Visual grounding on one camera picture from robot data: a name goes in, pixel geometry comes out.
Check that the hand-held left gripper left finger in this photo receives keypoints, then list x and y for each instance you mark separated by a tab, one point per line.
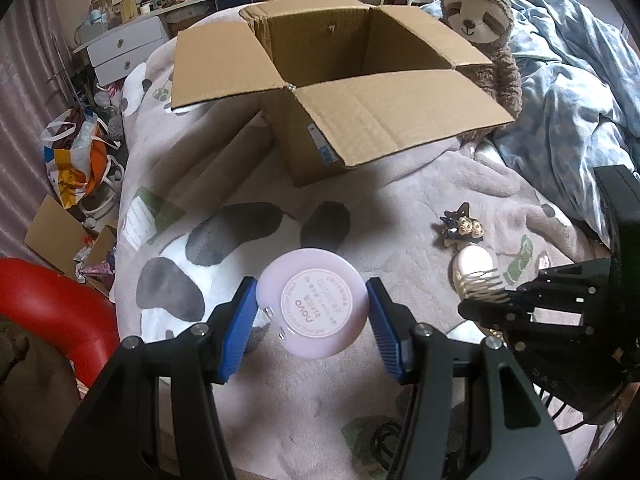
240	330

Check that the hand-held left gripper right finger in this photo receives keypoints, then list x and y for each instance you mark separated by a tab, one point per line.
385	330

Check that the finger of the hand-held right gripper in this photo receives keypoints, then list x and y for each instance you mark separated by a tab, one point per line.
540	327
565	285

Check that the cream hair claw clip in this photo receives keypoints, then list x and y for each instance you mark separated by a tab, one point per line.
482	287

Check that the lilac round compact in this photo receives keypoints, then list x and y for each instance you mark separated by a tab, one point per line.
310	310

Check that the cardboard box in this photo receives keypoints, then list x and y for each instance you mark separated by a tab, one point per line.
380	125

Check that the pink grey printed blanket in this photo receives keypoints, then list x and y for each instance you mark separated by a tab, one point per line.
350	220

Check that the purple foil cone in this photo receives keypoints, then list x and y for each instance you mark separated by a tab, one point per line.
95	267

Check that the blue duvet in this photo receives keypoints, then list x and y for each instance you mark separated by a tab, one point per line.
575	110

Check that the red chair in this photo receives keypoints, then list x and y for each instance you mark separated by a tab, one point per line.
50	300

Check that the flat cardboard piece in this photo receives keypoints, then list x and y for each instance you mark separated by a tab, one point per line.
50	235

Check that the colourful shopping bag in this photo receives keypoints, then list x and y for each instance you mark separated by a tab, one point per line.
70	175

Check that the brown sloth plush toy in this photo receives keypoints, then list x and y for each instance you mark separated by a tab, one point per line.
475	10

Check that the grey drawer cabinet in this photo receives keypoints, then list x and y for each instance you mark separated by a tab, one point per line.
125	55

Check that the pink curtain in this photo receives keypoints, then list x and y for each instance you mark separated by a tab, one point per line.
25	110

